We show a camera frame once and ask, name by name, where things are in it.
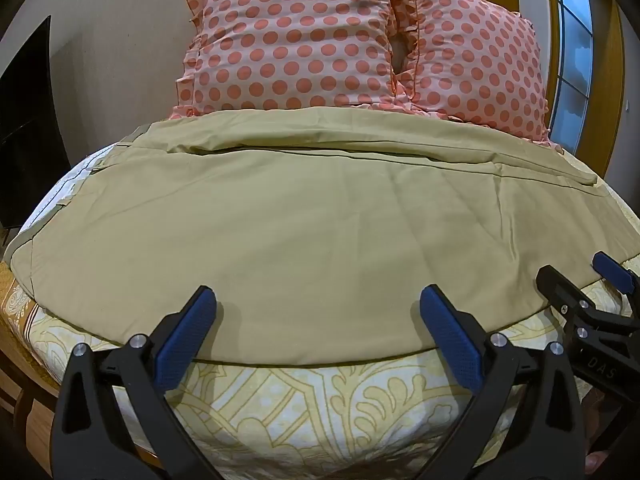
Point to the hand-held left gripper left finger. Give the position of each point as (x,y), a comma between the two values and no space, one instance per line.
(186,342)

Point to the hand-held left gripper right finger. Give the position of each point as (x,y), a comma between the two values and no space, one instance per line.
(452,342)

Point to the pink polka dot pillow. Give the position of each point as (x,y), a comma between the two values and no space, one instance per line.
(475,70)
(290,40)

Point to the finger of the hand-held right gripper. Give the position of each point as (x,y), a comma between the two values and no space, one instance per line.
(557,282)
(612,271)

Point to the yellow patterned bed sheet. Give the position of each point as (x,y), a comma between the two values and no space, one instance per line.
(310,410)

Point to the wooden framed window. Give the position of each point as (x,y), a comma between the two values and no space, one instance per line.
(575,50)

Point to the wooden bed frame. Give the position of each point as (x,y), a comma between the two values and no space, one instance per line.
(27,410)

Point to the black television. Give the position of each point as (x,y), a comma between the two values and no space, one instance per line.
(25,125)

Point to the person's right hand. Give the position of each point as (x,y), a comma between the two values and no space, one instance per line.
(596,460)

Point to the olive green blanket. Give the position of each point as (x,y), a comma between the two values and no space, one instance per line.
(310,240)

